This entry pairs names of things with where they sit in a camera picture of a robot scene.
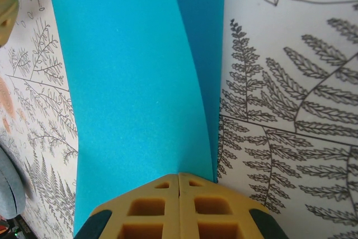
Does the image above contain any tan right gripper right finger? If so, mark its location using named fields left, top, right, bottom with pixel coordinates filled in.
left=178, top=172, right=289, bottom=239

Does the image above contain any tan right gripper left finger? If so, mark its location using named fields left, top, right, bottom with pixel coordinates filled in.
left=73, top=173, right=181, bottom=239

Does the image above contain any blue cloth sheet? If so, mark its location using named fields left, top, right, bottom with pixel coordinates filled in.
left=40, top=0, right=227, bottom=239

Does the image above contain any grey oval case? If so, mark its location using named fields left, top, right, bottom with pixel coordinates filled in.
left=0, top=143, right=28, bottom=221

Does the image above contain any floral patterned table mat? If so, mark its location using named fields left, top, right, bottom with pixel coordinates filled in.
left=0, top=0, right=358, bottom=239

